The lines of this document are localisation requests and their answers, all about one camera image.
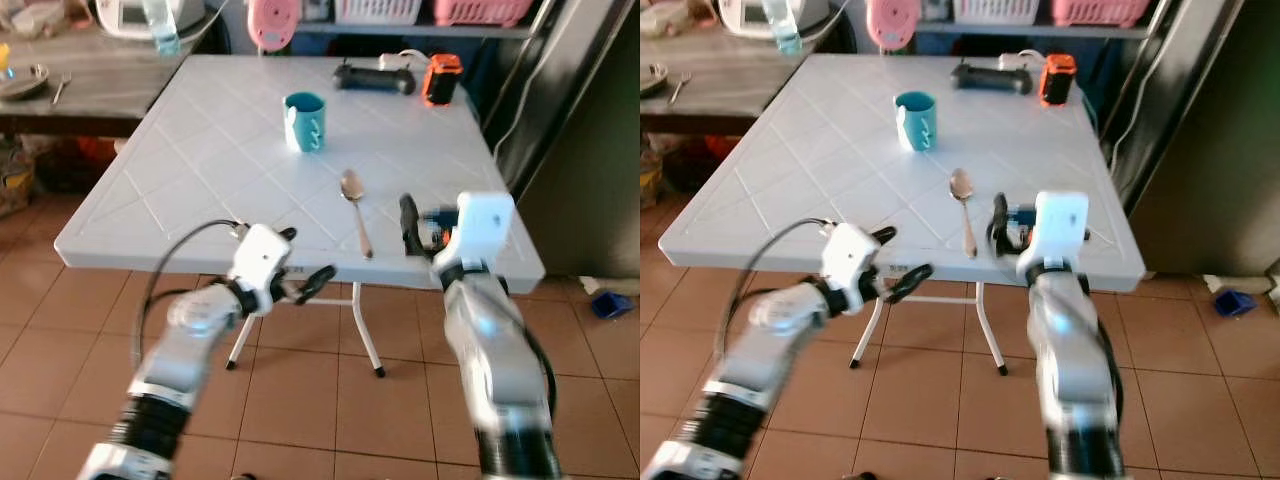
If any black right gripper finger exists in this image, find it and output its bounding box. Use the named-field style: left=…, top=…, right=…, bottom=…
left=399, top=193, right=427, bottom=260
left=987, top=192, right=1015, bottom=257

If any metal spoon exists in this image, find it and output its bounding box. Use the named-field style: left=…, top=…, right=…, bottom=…
left=340, top=169, right=375, bottom=260
left=949, top=168, right=979, bottom=259

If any white plastic folding table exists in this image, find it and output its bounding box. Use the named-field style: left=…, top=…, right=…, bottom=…
left=657, top=54, right=1147, bottom=377
left=54, top=54, right=547, bottom=379

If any teal ceramic mug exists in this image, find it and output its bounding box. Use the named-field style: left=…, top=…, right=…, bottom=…
left=284, top=92, right=327, bottom=154
left=894, top=91, right=939, bottom=153

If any orange black battery pack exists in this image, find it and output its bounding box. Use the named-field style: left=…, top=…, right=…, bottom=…
left=422, top=54, right=464, bottom=107
left=1039, top=54, right=1079, bottom=107

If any small blue box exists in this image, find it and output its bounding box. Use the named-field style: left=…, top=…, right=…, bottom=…
left=1213, top=289, right=1257, bottom=319
left=590, top=290, right=633, bottom=319

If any white plastic basket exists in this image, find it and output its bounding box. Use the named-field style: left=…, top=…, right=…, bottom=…
left=333, top=0, right=423, bottom=26
left=952, top=0, right=1041, bottom=26

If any pink plastic hanging object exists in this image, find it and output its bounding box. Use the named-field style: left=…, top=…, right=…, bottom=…
left=247, top=0, right=302, bottom=53
left=866, top=0, right=921, bottom=53

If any yellow patterned bag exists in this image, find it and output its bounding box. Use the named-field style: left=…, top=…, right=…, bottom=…
left=0, top=135, right=36, bottom=216
left=640, top=135, right=666, bottom=206

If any pink plastic basket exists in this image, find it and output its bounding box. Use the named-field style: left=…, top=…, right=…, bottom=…
left=1052, top=0, right=1151, bottom=29
left=434, top=0, right=535, bottom=29

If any clear plastic water bottle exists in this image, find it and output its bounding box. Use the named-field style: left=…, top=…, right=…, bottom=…
left=762, top=0, right=804, bottom=57
left=142, top=0, right=183, bottom=57

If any crumpled plastic bag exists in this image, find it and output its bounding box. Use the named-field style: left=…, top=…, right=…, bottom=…
left=0, top=0, right=96, bottom=41
left=640, top=0, right=719, bottom=39

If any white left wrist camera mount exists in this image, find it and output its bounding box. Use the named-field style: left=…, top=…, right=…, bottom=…
left=820, top=222, right=883, bottom=301
left=228, top=224, right=293, bottom=301

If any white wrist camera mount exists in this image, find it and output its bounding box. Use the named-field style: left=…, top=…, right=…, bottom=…
left=440, top=192, right=516, bottom=271
left=1030, top=191, right=1091, bottom=271
left=228, top=224, right=293, bottom=301
left=820, top=222, right=883, bottom=301

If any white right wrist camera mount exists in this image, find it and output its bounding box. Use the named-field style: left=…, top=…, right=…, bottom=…
left=1030, top=191, right=1091, bottom=271
left=440, top=192, right=516, bottom=271

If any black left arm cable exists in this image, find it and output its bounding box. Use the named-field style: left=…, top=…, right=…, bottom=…
left=716, top=217, right=836, bottom=361
left=133, top=219, right=247, bottom=366

